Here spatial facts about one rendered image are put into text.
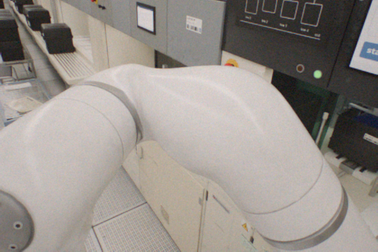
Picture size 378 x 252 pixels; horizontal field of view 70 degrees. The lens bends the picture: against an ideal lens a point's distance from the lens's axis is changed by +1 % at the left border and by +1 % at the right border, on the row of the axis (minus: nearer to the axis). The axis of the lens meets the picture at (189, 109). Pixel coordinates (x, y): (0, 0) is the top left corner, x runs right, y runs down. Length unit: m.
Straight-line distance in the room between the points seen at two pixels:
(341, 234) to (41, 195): 0.23
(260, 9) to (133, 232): 1.70
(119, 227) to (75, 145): 1.91
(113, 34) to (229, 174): 2.04
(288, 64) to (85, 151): 0.64
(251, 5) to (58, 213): 0.76
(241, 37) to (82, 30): 2.98
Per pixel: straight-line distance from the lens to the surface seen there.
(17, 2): 5.67
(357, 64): 0.70
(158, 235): 2.06
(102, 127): 0.25
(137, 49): 2.30
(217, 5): 0.96
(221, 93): 0.20
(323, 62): 0.73
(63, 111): 0.26
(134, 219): 2.16
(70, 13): 3.65
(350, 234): 0.28
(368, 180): 1.40
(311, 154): 0.23
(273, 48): 0.81
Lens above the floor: 1.64
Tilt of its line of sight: 28 degrees down
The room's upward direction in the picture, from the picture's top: 3 degrees clockwise
